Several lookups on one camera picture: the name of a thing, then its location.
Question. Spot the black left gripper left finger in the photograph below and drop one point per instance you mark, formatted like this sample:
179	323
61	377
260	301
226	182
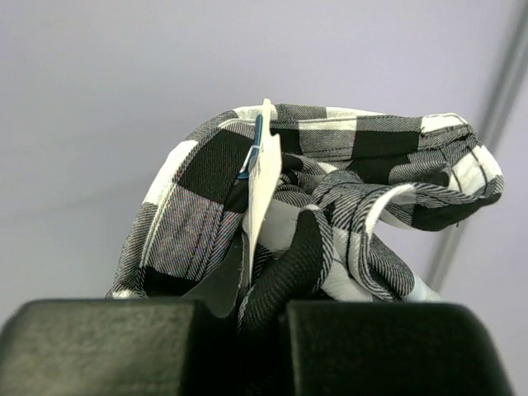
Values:
157	346

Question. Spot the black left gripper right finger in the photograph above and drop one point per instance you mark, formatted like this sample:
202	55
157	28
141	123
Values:
331	348

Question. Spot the black white checkered shirt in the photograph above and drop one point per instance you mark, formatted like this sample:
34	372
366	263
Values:
343	171

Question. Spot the white paper clothing tag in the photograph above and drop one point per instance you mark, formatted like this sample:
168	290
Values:
263	170

